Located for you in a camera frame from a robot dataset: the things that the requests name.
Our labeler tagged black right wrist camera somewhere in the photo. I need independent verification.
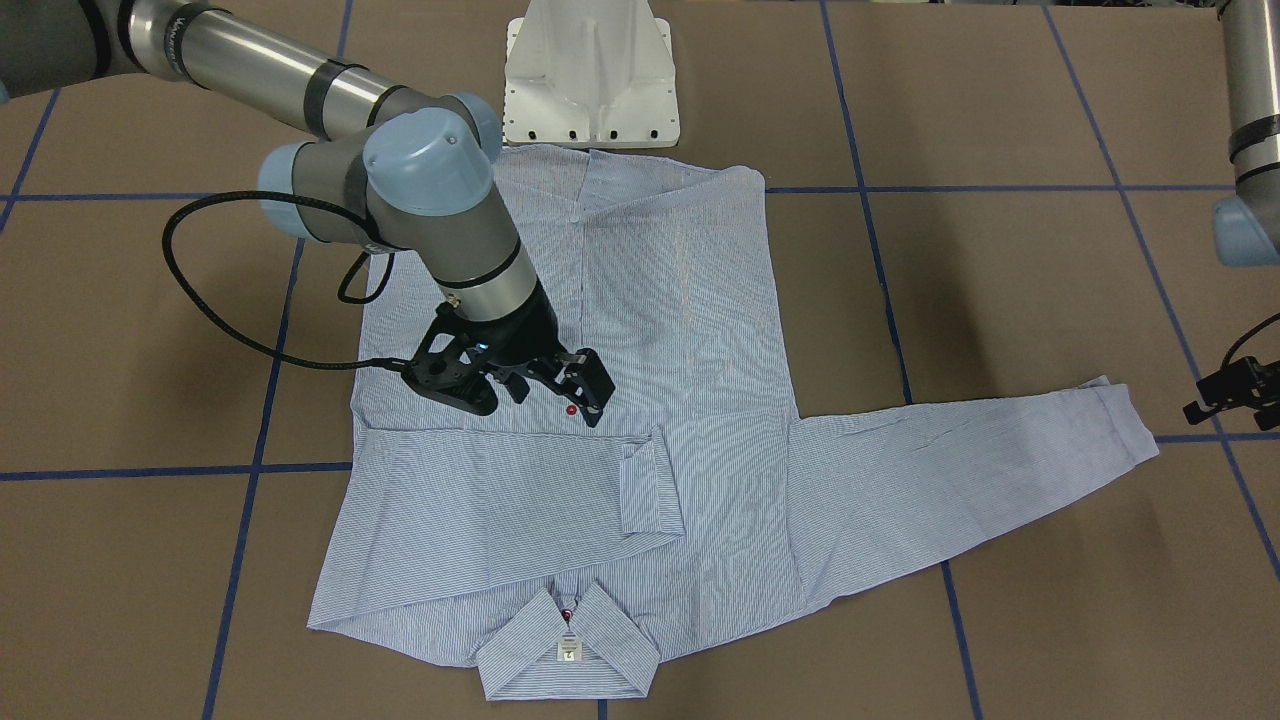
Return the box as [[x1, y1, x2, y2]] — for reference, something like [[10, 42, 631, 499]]
[[399, 304, 498, 416]]

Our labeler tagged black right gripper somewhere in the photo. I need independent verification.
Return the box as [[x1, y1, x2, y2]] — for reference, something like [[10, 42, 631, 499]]
[[470, 283, 614, 429]]

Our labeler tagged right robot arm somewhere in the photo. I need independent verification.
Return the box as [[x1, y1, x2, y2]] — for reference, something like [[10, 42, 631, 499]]
[[3, 1, 614, 427]]

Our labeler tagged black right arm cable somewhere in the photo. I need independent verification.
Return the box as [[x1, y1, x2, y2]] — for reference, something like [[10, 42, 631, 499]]
[[163, 192, 421, 373]]

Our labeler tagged light blue striped shirt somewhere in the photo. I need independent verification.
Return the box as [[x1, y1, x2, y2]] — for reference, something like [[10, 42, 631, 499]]
[[307, 145, 1158, 700]]

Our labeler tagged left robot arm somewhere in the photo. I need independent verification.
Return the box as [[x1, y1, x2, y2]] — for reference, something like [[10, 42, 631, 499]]
[[1212, 1, 1279, 266]]

